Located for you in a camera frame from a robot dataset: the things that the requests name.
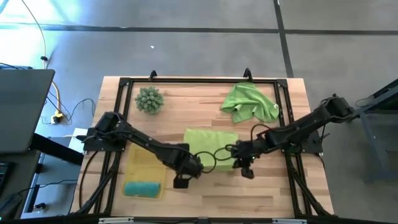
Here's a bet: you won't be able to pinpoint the pale lime microfiber towel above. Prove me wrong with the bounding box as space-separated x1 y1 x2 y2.
183 128 239 172

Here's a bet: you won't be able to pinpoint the bright green microfiber towel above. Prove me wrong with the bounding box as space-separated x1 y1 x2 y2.
220 82 280 124

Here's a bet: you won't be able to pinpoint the teal microfiber towel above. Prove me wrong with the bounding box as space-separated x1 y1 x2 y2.
124 181 161 199

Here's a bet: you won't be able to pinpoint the yellow translucent plastic basket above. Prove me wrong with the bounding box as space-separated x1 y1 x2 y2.
120 142 169 200

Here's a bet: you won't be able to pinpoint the potted succulent plant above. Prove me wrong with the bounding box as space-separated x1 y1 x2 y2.
134 85 165 115

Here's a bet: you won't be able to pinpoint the silver aluminium extrusion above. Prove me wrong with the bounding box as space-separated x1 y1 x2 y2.
272 218 308 224
98 217 135 224

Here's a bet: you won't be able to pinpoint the green cloth towel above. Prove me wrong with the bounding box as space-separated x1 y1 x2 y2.
70 76 335 218

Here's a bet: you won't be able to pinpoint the white box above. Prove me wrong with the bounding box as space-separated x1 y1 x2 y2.
68 128 90 154

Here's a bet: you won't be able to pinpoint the yellow power plug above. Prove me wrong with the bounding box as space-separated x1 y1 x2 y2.
50 111 65 124

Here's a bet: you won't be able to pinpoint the blue-legged work table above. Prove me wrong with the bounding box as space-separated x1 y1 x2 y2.
351 78 398 183

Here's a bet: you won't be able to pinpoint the black operator desk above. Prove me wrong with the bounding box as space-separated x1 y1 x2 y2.
0 133 85 220

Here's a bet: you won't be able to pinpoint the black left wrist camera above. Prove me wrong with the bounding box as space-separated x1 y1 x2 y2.
173 175 190 189

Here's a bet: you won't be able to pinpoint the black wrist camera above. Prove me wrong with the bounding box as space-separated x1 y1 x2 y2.
173 175 190 189
241 167 255 180

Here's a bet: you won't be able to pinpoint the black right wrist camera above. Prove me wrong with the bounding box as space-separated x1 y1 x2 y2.
241 167 255 180

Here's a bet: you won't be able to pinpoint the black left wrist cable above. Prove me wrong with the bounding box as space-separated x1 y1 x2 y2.
193 150 218 174

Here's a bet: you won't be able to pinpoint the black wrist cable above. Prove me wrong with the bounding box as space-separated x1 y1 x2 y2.
213 143 239 162
193 150 218 174

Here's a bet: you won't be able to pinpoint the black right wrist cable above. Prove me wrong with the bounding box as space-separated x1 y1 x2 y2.
213 143 239 162

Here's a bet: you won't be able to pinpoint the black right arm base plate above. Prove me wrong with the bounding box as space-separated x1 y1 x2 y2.
281 130 324 154

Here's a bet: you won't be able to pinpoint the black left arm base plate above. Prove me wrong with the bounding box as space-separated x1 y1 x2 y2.
83 127 128 153

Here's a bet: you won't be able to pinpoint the thick black base cable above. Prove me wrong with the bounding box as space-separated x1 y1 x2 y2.
78 151 100 210

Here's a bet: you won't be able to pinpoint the thin black floor cable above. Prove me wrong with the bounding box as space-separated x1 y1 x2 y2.
46 93 96 124

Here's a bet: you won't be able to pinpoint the yellow floor cable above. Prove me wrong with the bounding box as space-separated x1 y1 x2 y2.
51 80 63 116

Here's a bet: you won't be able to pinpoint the pale floor cable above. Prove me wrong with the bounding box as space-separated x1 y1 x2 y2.
21 0 48 69

